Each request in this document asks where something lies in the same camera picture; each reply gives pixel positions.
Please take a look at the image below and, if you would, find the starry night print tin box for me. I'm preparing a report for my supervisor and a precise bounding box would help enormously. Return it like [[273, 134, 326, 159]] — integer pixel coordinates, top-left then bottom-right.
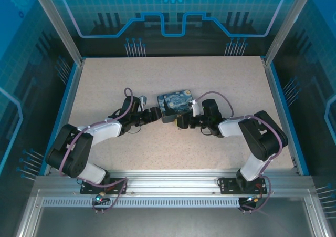
[[156, 89, 198, 124]]

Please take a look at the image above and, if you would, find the aluminium mounting rail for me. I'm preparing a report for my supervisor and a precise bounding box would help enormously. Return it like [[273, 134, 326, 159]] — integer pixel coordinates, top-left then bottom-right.
[[36, 168, 313, 197]]

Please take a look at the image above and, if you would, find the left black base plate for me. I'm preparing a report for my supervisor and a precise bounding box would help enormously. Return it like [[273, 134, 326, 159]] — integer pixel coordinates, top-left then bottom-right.
[[80, 178, 129, 195]]

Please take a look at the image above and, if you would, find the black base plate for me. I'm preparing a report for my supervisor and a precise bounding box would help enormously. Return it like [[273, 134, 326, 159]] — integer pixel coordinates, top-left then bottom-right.
[[80, 178, 129, 195], [218, 177, 268, 195]]

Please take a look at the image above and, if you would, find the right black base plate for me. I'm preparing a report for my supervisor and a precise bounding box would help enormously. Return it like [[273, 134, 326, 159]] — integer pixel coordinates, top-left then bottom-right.
[[218, 177, 268, 195]]

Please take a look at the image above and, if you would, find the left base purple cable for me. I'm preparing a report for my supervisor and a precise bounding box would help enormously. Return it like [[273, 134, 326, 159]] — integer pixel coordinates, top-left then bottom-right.
[[91, 178, 129, 214]]

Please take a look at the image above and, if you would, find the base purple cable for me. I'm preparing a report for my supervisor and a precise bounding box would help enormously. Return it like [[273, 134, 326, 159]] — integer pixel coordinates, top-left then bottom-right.
[[91, 178, 129, 214], [238, 175, 272, 214]]

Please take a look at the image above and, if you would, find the slotted grey cable duct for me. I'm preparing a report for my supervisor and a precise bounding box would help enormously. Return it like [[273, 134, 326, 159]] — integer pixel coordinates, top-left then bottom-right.
[[41, 197, 263, 209]]

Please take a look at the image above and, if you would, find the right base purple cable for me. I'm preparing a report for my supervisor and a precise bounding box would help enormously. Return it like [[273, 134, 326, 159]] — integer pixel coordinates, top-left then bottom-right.
[[238, 175, 272, 214]]

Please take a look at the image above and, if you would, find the right aluminium frame post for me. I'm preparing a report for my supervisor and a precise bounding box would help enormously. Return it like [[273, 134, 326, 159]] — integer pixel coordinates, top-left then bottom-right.
[[263, 0, 316, 67]]

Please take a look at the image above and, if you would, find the aluminium frame post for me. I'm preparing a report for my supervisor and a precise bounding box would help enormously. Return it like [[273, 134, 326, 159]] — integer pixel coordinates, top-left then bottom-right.
[[28, 0, 86, 66], [263, 0, 316, 67]]

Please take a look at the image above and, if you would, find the left aluminium frame post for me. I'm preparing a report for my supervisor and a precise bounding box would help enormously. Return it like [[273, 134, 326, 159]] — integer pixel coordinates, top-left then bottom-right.
[[28, 0, 86, 66]]

